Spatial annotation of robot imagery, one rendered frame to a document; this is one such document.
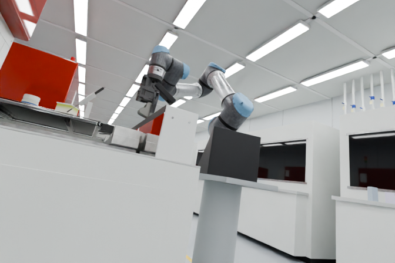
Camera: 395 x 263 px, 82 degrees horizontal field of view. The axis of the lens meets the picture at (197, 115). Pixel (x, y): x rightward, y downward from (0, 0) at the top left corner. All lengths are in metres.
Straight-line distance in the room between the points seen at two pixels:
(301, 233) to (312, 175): 0.80
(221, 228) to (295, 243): 2.79
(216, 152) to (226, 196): 0.17
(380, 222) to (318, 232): 1.05
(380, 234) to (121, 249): 2.80
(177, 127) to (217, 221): 0.47
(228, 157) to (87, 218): 0.60
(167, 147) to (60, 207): 0.25
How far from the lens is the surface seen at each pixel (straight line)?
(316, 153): 3.88
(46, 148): 0.48
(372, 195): 3.14
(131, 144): 0.72
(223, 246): 0.95
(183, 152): 0.58
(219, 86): 1.24
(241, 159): 0.96
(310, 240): 3.79
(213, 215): 0.93
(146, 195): 0.49
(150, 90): 0.97
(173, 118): 0.58
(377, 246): 3.11
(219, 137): 0.93
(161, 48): 1.06
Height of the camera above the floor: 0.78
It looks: 16 degrees up
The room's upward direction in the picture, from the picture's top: 10 degrees clockwise
